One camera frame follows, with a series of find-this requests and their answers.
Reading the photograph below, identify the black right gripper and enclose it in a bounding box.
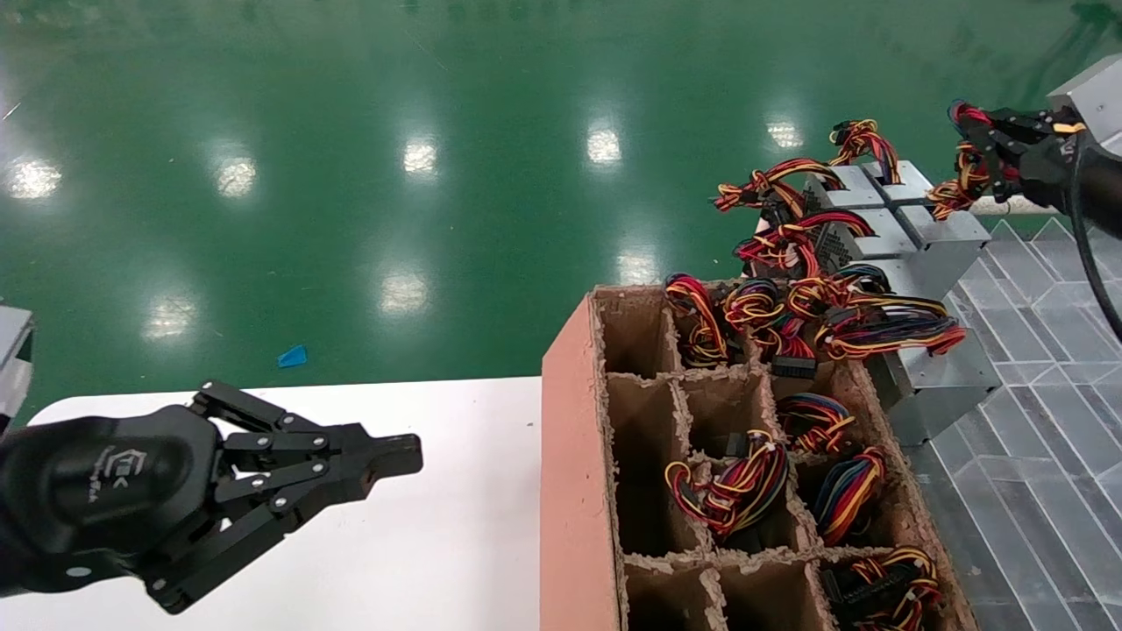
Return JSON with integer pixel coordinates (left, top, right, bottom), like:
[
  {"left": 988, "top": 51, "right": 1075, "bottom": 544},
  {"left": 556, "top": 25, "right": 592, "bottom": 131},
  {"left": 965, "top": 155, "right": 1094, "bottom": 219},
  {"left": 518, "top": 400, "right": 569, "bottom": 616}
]
[{"left": 951, "top": 103, "right": 1092, "bottom": 211}]

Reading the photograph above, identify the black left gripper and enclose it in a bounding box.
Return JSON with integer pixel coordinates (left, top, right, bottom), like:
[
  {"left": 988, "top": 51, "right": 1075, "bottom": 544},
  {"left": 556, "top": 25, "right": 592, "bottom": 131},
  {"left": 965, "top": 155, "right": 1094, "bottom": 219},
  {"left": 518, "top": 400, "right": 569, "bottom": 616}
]
[{"left": 0, "top": 379, "right": 424, "bottom": 614}]

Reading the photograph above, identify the grey power supply with wires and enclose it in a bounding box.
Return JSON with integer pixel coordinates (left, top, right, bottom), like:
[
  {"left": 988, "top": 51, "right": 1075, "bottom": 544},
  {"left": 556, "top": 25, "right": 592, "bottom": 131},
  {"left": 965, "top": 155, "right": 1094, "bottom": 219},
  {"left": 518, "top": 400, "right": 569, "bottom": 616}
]
[
  {"left": 735, "top": 209, "right": 920, "bottom": 280},
  {"left": 828, "top": 120, "right": 934, "bottom": 207},
  {"left": 898, "top": 99, "right": 1018, "bottom": 301},
  {"left": 712, "top": 158, "right": 886, "bottom": 216}
]

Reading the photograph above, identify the white round pole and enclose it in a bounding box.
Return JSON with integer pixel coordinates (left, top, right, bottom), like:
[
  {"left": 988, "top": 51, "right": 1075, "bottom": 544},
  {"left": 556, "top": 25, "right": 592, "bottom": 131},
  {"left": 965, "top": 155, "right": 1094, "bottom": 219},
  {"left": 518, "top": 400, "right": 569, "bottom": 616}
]
[{"left": 973, "top": 197, "right": 1062, "bottom": 216}]

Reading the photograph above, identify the large grey power supply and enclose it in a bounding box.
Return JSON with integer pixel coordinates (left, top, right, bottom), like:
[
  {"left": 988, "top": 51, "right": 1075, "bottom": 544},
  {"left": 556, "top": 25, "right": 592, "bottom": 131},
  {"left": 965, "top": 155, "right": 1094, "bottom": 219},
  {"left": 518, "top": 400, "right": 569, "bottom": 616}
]
[{"left": 787, "top": 263, "right": 1002, "bottom": 446}]

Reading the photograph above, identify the clear acrylic divider tray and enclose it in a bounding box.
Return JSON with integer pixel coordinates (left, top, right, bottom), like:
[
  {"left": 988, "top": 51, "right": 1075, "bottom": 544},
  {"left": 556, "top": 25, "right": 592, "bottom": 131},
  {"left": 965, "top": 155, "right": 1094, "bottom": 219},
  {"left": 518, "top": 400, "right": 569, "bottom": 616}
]
[{"left": 903, "top": 215, "right": 1122, "bottom": 631}]

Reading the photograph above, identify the brown cardboard divider box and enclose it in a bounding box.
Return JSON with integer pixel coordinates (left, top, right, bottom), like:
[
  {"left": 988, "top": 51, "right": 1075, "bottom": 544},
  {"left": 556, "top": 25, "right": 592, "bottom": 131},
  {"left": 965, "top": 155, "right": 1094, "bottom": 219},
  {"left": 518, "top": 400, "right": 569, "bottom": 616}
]
[{"left": 539, "top": 282, "right": 978, "bottom": 631}]

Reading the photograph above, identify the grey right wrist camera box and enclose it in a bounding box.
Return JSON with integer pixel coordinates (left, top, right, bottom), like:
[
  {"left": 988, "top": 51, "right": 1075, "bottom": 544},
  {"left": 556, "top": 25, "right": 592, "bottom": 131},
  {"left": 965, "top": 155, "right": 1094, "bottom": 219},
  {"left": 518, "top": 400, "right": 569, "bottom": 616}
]
[{"left": 1047, "top": 54, "right": 1122, "bottom": 145}]

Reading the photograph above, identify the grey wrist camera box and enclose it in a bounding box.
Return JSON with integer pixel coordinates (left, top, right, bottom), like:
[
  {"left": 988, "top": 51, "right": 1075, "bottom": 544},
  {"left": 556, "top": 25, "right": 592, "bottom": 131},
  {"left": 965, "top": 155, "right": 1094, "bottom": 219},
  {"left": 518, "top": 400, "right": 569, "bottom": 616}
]
[
  {"left": 1047, "top": 54, "right": 1122, "bottom": 145},
  {"left": 0, "top": 305, "right": 34, "bottom": 430}
]

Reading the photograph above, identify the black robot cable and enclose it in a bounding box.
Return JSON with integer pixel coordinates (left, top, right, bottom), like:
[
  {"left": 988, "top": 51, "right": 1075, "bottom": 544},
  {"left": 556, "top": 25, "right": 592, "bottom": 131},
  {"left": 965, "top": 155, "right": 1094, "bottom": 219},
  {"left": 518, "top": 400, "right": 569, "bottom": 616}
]
[{"left": 1068, "top": 131, "right": 1122, "bottom": 343}]

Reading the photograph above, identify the power supply wire bundle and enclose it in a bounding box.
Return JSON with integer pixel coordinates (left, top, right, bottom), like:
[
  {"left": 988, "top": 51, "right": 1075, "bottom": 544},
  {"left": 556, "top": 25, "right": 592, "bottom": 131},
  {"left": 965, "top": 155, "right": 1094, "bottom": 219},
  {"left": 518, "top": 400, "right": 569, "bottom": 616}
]
[
  {"left": 774, "top": 393, "right": 856, "bottom": 455},
  {"left": 721, "top": 279, "right": 816, "bottom": 379},
  {"left": 820, "top": 545, "right": 946, "bottom": 631},
  {"left": 664, "top": 429, "right": 790, "bottom": 537},
  {"left": 808, "top": 445, "right": 886, "bottom": 546},
  {"left": 664, "top": 273, "right": 728, "bottom": 367}
]

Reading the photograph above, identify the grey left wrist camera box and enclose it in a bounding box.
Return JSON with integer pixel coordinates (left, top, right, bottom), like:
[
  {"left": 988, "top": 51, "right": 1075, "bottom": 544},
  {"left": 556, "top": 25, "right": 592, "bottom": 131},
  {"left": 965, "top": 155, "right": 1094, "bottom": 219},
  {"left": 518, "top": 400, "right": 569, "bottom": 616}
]
[{"left": 0, "top": 305, "right": 34, "bottom": 430}]

